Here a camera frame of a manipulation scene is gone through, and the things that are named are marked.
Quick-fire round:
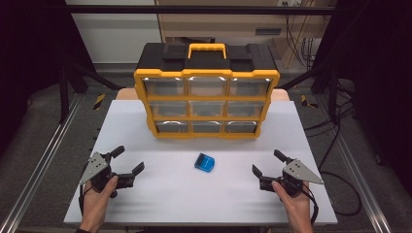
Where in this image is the light wooden cabinet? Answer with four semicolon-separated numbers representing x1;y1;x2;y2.
154;0;338;69

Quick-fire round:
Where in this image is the left hand-held gripper cable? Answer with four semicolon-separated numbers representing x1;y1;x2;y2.
78;183;87;216

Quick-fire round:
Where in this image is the right hand-held gripper cable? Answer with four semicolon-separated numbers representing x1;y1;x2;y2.
300;184;320;226

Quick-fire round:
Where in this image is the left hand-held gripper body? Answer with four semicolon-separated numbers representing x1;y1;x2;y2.
80;150;135;199

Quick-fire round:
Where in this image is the white power strip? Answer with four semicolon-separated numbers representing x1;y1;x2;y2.
278;0;304;8

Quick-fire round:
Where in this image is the right yellow clamp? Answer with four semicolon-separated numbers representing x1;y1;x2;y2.
300;94;320;110

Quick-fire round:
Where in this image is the left yellow clamp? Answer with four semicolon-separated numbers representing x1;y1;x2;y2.
92;93;106;111

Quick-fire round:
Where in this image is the yellow black drawer organizer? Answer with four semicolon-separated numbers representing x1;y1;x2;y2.
133;43;281;140

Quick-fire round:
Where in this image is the black looped floor cable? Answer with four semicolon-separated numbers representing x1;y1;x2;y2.
304;106;362;217

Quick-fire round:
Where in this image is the grid of clear drawers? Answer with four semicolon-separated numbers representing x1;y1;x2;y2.
142;76;272;134

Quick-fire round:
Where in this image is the black curtain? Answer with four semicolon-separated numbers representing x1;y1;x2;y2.
324;0;412;188
0;0;95;156

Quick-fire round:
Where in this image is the aluminium floor rail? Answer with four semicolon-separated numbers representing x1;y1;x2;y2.
315;95;393;233
0;93;83;233

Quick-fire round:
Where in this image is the person's right hand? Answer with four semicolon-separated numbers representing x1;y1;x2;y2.
271;180;315;233

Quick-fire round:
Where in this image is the bundle of hanging cables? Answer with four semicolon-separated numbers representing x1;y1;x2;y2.
285;14;317;69

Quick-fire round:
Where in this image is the yellow clamp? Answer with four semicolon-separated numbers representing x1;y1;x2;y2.
300;94;320;110
92;93;106;111

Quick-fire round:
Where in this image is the black horizontal bar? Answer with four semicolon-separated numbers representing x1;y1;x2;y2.
64;4;336;16

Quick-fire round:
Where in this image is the white cabinet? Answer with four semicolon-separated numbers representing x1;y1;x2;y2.
64;0;163;64

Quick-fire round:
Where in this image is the small blue plastic case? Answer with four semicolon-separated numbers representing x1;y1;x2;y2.
193;152;216;173

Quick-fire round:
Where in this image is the hand-held gripper cable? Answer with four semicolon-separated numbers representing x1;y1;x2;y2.
300;184;320;226
78;183;87;216

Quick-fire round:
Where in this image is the person's left hand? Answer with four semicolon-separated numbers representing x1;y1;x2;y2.
79;176;120;232

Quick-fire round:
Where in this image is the clear plastic storage drawer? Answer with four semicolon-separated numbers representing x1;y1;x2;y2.
142;77;187;97

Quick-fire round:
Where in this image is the black metal stand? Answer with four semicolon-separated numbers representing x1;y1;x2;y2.
57;57;124;124
280;61;341;124

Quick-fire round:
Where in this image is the light wooden board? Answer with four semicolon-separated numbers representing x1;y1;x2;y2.
116;87;291;102

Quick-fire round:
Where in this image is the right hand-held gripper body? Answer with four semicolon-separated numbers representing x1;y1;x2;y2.
258;158;325;198

